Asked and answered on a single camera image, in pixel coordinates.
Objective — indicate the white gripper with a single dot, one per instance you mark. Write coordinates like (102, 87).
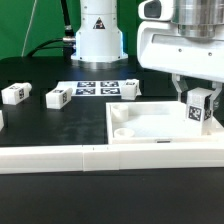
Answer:
(160, 47)

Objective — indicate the white square tabletop panel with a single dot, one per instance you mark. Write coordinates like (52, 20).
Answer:
(155, 122)

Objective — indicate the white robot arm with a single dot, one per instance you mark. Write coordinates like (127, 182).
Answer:
(100, 42)

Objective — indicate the white L-shaped obstacle fence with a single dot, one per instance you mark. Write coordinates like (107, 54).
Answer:
(40, 159)

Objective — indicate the printed marker sheet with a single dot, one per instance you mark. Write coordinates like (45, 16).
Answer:
(93, 88)

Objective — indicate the white part at left edge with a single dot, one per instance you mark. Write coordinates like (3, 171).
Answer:
(1, 120)

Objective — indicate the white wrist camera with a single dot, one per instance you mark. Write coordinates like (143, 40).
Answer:
(157, 10)

